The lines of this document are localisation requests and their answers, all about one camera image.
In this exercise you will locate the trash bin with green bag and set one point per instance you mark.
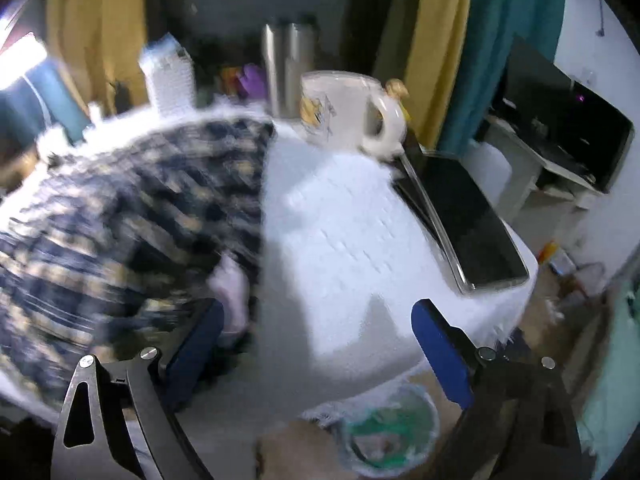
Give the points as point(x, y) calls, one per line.
point(395, 430)

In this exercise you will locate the yellow curtain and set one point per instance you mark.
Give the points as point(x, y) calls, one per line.
point(435, 35)
point(95, 25)

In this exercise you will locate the stainless steel tumbler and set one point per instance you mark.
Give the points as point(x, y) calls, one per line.
point(287, 70)

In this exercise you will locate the teal curtain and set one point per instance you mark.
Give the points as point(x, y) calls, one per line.
point(500, 35)

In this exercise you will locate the black monitor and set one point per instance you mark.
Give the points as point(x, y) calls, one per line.
point(565, 120)

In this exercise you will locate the white desk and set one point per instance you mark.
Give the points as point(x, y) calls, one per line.
point(525, 170)

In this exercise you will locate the white mug with bear print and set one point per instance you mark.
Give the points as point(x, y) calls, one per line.
point(340, 115)

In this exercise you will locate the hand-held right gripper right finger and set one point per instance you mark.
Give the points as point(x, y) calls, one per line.
point(440, 350)

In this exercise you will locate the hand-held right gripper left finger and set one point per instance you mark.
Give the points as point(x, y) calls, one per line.
point(197, 340)

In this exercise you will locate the plaid pants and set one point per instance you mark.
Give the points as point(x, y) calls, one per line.
point(125, 210)

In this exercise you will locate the white perforated plastic basket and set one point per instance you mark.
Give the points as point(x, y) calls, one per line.
point(170, 80)

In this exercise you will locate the pale green cloth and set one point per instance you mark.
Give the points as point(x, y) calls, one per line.
point(612, 385)

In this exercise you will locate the purple cloth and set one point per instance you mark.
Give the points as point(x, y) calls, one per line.
point(252, 82)

